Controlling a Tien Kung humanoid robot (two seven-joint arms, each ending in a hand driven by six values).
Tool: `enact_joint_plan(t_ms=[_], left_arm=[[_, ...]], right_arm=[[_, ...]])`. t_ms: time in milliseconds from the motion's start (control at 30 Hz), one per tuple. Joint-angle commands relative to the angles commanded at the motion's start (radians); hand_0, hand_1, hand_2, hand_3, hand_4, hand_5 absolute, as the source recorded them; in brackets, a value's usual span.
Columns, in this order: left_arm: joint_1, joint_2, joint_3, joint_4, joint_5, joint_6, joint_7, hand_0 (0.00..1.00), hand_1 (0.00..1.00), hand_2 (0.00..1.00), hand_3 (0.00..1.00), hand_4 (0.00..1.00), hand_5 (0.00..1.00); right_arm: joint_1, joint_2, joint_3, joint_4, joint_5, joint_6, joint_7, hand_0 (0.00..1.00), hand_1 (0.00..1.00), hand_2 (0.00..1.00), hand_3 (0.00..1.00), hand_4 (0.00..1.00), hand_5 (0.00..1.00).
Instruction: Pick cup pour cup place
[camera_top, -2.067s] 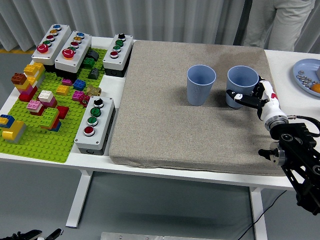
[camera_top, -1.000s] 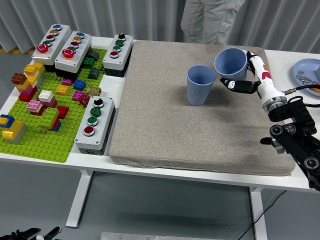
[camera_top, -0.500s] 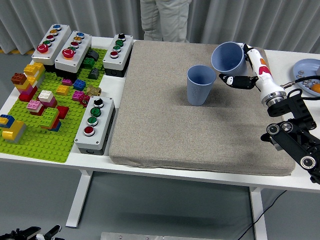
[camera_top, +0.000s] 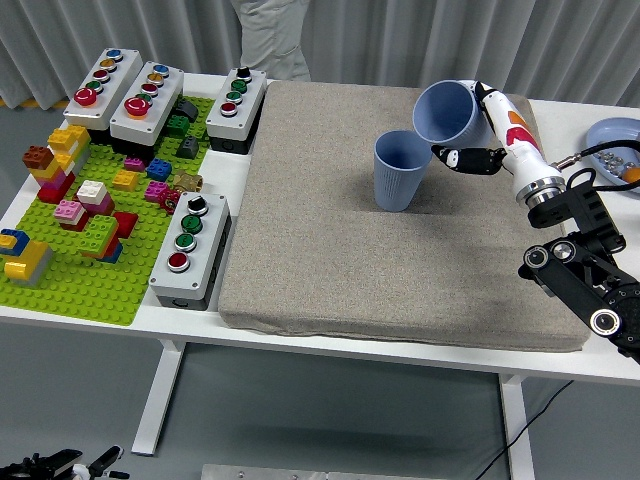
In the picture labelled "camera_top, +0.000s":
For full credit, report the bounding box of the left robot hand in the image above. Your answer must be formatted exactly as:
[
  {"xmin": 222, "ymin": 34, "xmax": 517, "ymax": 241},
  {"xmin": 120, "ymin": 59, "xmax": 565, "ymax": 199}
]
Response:
[{"xmin": 0, "ymin": 444, "xmax": 132, "ymax": 480}]

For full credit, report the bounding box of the light blue plate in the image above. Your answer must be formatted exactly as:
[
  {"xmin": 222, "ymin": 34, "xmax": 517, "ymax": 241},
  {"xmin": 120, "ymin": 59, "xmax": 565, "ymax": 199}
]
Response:
[{"xmin": 585, "ymin": 117, "xmax": 640, "ymax": 194}]

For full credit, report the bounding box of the white and pink brick stack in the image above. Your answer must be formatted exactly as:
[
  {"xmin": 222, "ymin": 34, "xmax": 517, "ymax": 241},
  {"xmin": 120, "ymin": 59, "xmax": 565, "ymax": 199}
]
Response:
[{"xmin": 76, "ymin": 180, "xmax": 116, "ymax": 217}]

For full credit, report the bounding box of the blue and yellow brick stack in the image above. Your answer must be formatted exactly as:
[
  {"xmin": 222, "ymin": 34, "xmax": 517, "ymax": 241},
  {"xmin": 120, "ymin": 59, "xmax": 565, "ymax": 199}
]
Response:
[{"xmin": 0, "ymin": 228, "xmax": 31, "ymax": 258}]

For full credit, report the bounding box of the yellow toy brick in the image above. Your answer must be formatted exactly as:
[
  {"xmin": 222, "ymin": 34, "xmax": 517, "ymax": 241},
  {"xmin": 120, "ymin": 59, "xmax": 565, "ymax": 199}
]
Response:
[{"xmin": 111, "ymin": 169, "xmax": 140, "ymax": 193}]

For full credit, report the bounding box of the grey pleated curtain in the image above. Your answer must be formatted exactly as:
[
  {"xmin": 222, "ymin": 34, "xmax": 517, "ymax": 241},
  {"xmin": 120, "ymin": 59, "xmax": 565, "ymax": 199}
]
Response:
[{"xmin": 0, "ymin": 0, "xmax": 640, "ymax": 110}]

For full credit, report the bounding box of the green studded baseplate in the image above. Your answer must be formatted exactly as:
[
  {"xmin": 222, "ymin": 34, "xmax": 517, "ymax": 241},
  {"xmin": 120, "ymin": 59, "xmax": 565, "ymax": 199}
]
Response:
[{"xmin": 0, "ymin": 94, "xmax": 217, "ymax": 328}]

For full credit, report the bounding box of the blue ribbed plastic cup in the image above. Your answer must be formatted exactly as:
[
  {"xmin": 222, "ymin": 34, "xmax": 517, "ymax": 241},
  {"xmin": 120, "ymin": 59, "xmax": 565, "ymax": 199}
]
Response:
[
  {"xmin": 411, "ymin": 79, "xmax": 496, "ymax": 150},
  {"xmin": 373, "ymin": 129, "xmax": 434, "ymax": 214}
]

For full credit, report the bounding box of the grey-brown fabric mat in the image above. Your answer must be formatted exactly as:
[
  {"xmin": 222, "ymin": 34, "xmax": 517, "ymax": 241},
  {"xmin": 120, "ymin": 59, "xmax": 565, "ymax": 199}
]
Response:
[{"xmin": 218, "ymin": 79, "xmax": 592, "ymax": 353}]

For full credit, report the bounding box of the grey five-button control box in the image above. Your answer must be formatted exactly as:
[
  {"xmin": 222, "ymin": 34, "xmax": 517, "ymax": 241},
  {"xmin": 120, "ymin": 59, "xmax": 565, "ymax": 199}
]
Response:
[
  {"xmin": 108, "ymin": 61, "xmax": 185, "ymax": 161},
  {"xmin": 62, "ymin": 47, "xmax": 145, "ymax": 145}
]

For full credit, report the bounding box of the yellow and grey brick stack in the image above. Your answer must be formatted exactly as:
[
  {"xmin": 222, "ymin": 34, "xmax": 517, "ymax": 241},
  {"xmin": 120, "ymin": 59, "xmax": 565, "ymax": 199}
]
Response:
[{"xmin": 3, "ymin": 240, "xmax": 54, "ymax": 289}]

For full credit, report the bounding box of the red valve handle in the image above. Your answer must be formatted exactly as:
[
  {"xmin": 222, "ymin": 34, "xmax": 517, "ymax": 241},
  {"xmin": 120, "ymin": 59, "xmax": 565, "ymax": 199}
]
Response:
[{"xmin": 158, "ymin": 188, "xmax": 182, "ymax": 215}]

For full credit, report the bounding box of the white table leg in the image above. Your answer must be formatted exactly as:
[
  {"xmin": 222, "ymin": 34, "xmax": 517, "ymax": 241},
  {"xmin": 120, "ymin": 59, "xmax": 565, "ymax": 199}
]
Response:
[
  {"xmin": 498, "ymin": 373, "xmax": 536, "ymax": 480},
  {"xmin": 130, "ymin": 339, "xmax": 187, "ymax": 457}
]

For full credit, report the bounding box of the brass valve fitting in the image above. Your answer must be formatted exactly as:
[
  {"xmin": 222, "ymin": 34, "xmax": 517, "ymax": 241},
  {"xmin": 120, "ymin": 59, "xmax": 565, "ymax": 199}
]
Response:
[{"xmin": 172, "ymin": 170, "xmax": 204, "ymax": 194}]

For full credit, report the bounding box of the green orange blue brick stack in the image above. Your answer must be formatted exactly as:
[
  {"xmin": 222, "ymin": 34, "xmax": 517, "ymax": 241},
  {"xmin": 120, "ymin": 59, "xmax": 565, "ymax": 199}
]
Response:
[{"xmin": 76, "ymin": 214, "xmax": 124, "ymax": 265}]

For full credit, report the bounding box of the black floor cable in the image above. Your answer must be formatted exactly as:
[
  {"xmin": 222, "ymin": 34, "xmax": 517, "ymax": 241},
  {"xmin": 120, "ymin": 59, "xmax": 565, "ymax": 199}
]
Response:
[{"xmin": 474, "ymin": 379, "xmax": 575, "ymax": 480}]

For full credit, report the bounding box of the person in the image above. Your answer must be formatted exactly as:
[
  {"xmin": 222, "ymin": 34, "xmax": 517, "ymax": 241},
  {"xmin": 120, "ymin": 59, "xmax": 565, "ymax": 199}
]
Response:
[{"xmin": 229, "ymin": 0, "xmax": 312, "ymax": 83}]

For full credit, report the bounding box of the pink and red brick stack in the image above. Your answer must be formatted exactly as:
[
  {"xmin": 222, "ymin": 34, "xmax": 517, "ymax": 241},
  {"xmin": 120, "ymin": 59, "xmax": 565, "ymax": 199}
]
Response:
[{"xmin": 52, "ymin": 199, "xmax": 90, "ymax": 232}]

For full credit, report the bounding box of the multicolour brick tower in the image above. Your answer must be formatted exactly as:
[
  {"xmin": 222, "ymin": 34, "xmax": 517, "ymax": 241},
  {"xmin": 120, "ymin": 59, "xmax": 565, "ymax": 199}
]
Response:
[{"xmin": 21, "ymin": 124, "xmax": 92, "ymax": 205}]

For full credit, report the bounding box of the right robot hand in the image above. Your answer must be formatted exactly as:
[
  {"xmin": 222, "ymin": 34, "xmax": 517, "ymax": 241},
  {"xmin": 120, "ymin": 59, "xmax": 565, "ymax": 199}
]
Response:
[{"xmin": 430, "ymin": 79, "xmax": 564, "ymax": 195}]

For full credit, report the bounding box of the blue toy brick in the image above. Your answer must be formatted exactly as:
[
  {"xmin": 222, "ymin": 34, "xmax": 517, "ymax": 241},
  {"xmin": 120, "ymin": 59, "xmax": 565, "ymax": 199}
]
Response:
[{"xmin": 145, "ymin": 158, "xmax": 173, "ymax": 182}]

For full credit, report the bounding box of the red toy brick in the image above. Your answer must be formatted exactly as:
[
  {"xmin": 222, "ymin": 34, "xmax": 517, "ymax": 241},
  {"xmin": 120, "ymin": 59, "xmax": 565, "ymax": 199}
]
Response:
[{"xmin": 113, "ymin": 211, "xmax": 140, "ymax": 238}]

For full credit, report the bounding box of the grey four-button control box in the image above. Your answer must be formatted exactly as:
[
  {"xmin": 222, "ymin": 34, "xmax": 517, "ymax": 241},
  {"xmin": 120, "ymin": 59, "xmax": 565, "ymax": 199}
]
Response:
[
  {"xmin": 148, "ymin": 190, "xmax": 234, "ymax": 312},
  {"xmin": 204, "ymin": 66, "xmax": 268, "ymax": 156}
]

